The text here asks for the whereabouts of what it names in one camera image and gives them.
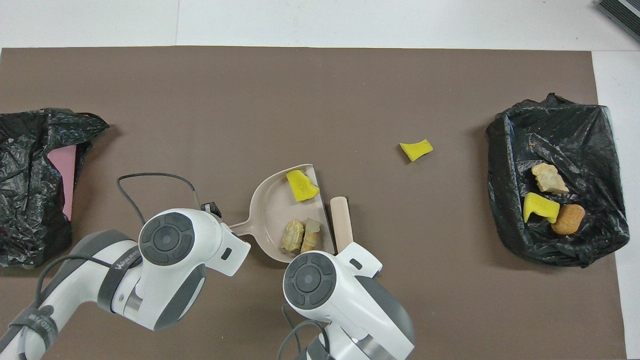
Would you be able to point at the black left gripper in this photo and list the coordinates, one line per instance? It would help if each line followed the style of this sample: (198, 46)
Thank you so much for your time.
(211, 209)

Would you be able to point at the beige plastic dustpan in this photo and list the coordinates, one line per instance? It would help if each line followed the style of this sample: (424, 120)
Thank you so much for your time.
(275, 215)

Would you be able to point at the tan foam chunk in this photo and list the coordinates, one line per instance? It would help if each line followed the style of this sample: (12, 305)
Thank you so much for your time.
(293, 236)

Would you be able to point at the yellow sponge piece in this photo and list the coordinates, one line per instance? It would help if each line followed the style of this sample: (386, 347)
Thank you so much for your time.
(301, 186)
(416, 149)
(540, 207)

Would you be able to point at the pale foam chunk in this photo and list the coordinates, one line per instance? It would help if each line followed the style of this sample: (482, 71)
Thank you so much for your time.
(549, 178)
(311, 235)

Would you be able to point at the beige hand brush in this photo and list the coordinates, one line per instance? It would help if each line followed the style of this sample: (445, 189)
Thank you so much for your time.
(341, 222)

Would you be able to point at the brown foam nugget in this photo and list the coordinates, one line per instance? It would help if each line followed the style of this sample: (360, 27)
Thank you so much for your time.
(568, 219)

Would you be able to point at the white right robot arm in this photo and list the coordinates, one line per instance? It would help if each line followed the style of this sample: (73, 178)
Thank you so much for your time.
(345, 300)

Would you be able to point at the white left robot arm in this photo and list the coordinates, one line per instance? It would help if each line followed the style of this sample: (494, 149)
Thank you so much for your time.
(165, 270)

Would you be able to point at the pink bin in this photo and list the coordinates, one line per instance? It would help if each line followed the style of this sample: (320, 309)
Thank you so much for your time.
(62, 170)

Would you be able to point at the crumpled black trash bag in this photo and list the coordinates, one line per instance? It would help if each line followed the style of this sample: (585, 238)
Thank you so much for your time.
(25, 200)

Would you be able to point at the black bag lined bin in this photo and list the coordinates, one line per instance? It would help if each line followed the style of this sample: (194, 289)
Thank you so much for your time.
(570, 130)

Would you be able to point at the brown table mat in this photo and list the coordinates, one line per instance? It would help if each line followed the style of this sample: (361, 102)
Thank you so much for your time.
(300, 75)

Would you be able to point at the dark ribbed device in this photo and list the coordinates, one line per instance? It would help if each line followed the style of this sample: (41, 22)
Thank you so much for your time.
(622, 12)

